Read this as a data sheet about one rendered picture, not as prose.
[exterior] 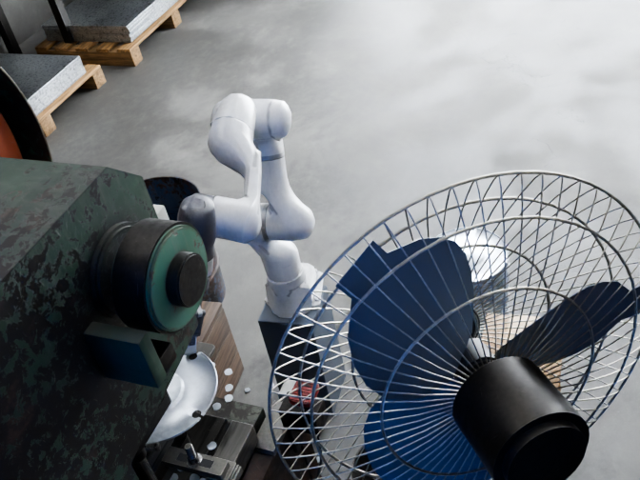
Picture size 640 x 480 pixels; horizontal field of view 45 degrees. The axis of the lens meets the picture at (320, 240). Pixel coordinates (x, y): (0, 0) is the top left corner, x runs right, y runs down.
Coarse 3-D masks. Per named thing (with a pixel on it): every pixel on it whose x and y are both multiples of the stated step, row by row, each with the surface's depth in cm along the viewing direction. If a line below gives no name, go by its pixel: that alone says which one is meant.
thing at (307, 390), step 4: (296, 384) 178; (308, 384) 177; (312, 384) 177; (292, 388) 177; (296, 388) 177; (304, 388) 177; (308, 388) 177; (316, 388) 176; (292, 392) 176; (296, 392) 176; (304, 392) 176; (308, 392) 175; (316, 392) 176; (304, 396) 175; (292, 400) 174; (296, 400) 174; (304, 400) 174; (308, 400) 174; (292, 404) 175; (304, 404) 173; (308, 404) 173
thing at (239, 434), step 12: (204, 420) 181; (216, 420) 181; (192, 432) 179; (204, 432) 178; (216, 432) 178; (228, 432) 177; (240, 432) 177; (252, 432) 178; (192, 444) 177; (204, 444) 176; (216, 444) 177; (228, 444) 175; (240, 444) 174; (252, 444) 179; (216, 456) 173; (228, 456) 172; (240, 456) 173
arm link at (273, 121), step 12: (264, 108) 199; (276, 108) 199; (288, 108) 202; (264, 120) 199; (276, 120) 198; (288, 120) 201; (264, 132) 201; (276, 132) 200; (288, 132) 204; (264, 144) 210; (276, 144) 212; (264, 156) 211; (276, 156) 212
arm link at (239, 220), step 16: (224, 128) 185; (240, 128) 186; (208, 144) 189; (224, 144) 184; (240, 144) 184; (224, 160) 187; (240, 160) 183; (256, 160) 183; (256, 176) 181; (256, 192) 178; (224, 208) 173; (240, 208) 173; (256, 208) 175; (224, 224) 173; (240, 224) 172; (256, 224) 174; (240, 240) 174
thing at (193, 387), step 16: (192, 368) 184; (208, 368) 183; (176, 384) 180; (192, 384) 180; (208, 384) 179; (176, 400) 177; (192, 400) 176; (208, 400) 176; (176, 416) 174; (160, 432) 171; (176, 432) 170
